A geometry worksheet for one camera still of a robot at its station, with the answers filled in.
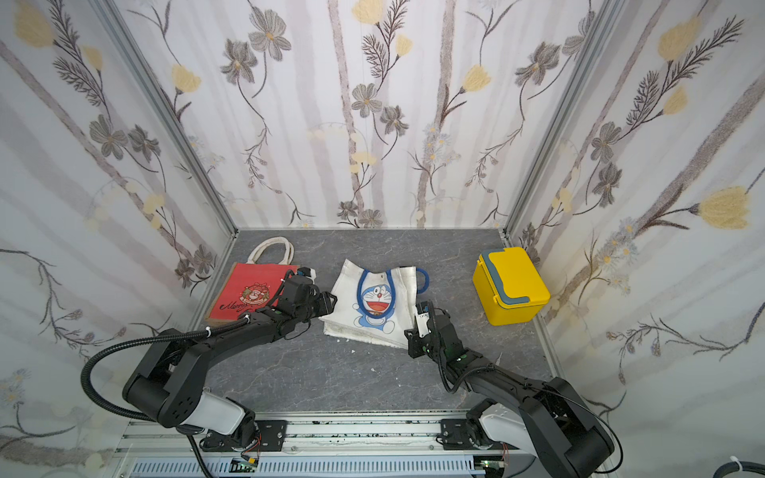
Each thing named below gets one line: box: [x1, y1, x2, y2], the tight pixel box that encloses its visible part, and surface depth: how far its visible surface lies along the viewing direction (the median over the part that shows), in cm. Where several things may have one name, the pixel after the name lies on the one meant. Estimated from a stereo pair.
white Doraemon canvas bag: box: [318, 258, 431, 350], surface depth 92 cm
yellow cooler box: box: [472, 246, 551, 326], surface depth 91 cm
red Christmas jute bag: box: [209, 237, 298, 322], surface depth 103 cm
